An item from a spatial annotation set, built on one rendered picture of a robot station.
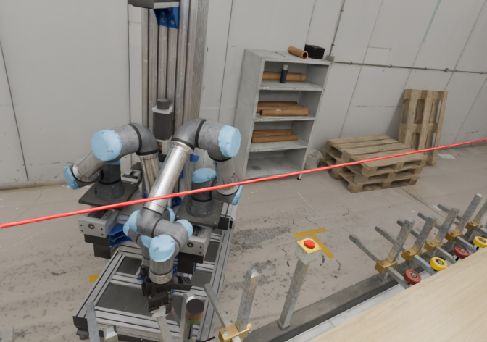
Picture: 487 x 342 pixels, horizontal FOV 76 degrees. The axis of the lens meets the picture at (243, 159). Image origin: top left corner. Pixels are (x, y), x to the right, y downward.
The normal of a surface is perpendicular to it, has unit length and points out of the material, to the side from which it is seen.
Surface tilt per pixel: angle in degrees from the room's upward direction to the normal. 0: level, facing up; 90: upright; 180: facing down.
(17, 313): 0
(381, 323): 0
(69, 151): 90
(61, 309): 0
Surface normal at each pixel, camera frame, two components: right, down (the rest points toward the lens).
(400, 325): 0.15, -0.88
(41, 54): 0.40, 0.48
